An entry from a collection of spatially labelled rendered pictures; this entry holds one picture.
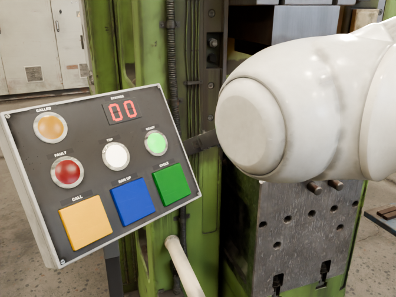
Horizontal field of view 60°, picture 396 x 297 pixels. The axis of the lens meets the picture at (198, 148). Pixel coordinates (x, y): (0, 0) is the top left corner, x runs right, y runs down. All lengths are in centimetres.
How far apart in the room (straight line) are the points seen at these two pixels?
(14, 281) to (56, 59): 437
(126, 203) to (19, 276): 159
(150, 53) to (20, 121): 43
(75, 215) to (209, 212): 65
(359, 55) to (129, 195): 52
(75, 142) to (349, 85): 52
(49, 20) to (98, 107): 532
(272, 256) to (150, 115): 62
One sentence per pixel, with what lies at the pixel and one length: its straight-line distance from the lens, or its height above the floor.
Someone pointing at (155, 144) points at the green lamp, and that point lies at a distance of 74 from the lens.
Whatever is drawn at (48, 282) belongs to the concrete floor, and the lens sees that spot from 212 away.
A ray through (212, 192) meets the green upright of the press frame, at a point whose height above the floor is 78.
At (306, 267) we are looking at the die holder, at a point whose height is 55.
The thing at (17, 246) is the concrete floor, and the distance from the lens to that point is 245.
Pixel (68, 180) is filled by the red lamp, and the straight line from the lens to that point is 65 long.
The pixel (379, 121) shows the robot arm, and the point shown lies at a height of 130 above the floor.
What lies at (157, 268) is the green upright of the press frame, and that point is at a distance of 127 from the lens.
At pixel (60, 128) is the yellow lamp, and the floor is 116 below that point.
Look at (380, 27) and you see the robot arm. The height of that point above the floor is 134.
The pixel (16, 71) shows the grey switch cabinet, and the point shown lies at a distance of 604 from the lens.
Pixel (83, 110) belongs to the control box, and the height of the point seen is 118.
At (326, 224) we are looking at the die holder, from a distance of 120.
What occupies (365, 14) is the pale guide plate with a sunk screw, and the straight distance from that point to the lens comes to 127.
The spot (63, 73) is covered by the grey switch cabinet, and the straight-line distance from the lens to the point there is 608.
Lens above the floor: 136
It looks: 23 degrees down
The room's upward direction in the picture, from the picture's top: straight up
